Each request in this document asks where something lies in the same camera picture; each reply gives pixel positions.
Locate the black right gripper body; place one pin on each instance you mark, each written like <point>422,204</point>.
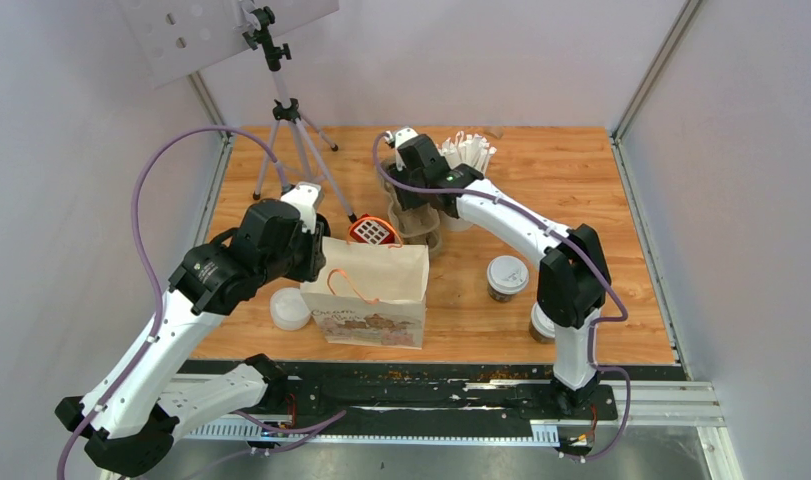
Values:
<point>410,199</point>

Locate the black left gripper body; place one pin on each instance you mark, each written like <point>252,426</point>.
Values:
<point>302,260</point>

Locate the paper bag with orange handles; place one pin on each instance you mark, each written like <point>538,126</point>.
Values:
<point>370,295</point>

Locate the white cup lid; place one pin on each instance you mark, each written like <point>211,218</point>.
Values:
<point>507,275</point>

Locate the clear brown printed coffee cup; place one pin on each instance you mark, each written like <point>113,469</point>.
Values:
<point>503,295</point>

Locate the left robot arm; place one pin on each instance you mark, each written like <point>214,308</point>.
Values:
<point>128,420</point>

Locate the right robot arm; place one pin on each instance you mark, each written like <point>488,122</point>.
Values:
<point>572,275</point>

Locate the lidded coffee cup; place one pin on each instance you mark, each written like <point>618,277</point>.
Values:
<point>541,328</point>

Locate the brown pulp cup carrier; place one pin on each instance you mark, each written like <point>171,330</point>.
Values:
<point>419,226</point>

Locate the bundle of white wrapped straws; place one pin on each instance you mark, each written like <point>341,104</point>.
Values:
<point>470,149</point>

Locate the red white block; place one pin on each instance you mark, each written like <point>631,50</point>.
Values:
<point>372,230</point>

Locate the silver tripod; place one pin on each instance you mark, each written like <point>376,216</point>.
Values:
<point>287,111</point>

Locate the grey perforated board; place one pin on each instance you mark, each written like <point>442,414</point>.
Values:
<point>181,37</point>

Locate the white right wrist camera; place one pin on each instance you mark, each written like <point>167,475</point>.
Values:
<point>395,138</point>

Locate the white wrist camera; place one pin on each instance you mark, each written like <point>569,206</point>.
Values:
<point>306,198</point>
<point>395,138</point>

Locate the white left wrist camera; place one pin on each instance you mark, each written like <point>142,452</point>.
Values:
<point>306,198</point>

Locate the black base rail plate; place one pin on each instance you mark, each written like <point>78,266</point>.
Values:
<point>430,400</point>

